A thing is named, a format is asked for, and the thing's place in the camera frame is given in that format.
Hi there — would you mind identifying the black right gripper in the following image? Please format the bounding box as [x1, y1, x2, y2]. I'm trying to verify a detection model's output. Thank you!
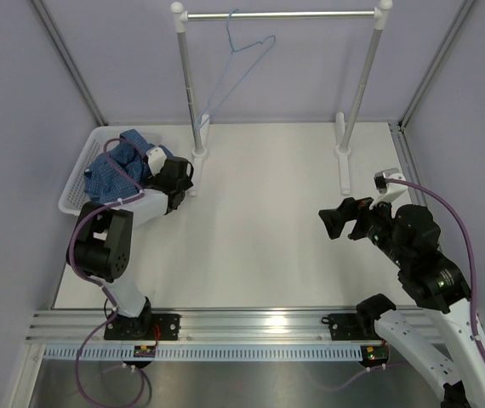
[318, 190, 409, 267]

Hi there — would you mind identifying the blue plaid shirt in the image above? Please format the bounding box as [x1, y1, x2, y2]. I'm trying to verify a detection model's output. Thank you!
[83, 129, 173, 204]

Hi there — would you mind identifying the light blue wire hanger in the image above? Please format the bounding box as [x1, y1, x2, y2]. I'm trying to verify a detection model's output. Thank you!
[192, 8, 277, 131]

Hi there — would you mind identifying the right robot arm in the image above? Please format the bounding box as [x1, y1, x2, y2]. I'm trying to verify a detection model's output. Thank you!
[318, 197, 485, 407]

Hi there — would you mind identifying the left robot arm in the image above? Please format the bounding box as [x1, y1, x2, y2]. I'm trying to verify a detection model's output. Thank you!
[66, 156, 194, 341]

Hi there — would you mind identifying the white and silver clothes rack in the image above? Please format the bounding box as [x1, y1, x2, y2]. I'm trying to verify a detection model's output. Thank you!
[170, 1, 394, 196]

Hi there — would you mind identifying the white plastic basket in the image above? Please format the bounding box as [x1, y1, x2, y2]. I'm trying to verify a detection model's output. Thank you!
[59, 127, 168, 225]

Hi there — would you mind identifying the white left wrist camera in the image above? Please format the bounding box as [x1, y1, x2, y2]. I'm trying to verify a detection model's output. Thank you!
[145, 145, 168, 176]

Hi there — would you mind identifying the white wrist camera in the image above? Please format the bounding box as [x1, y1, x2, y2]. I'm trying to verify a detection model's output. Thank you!
[369, 167, 408, 209]
[145, 145, 168, 176]

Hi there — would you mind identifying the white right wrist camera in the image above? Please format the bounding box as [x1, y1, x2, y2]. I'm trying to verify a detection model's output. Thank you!
[369, 167, 408, 209]

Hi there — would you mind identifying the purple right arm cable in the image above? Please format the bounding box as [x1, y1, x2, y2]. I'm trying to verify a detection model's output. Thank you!
[310, 178, 485, 396]

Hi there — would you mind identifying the aluminium frame post left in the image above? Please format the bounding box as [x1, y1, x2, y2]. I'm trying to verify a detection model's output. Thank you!
[29, 0, 108, 127]

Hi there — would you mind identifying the aluminium frame post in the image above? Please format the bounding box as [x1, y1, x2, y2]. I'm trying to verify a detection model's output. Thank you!
[398, 0, 478, 132]
[29, 0, 108, 127]

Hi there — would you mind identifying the aluminium mounting rail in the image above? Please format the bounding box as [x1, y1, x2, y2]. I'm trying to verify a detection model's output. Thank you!
[25, 309, 448, 343]

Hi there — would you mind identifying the white slotted cable duct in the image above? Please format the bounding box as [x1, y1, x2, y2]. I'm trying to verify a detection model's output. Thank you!
[43, 343, 365, 362]

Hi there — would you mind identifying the aluminium frame post right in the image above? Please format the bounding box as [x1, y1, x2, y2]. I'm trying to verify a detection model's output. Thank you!
[398, 0, 478, 132]

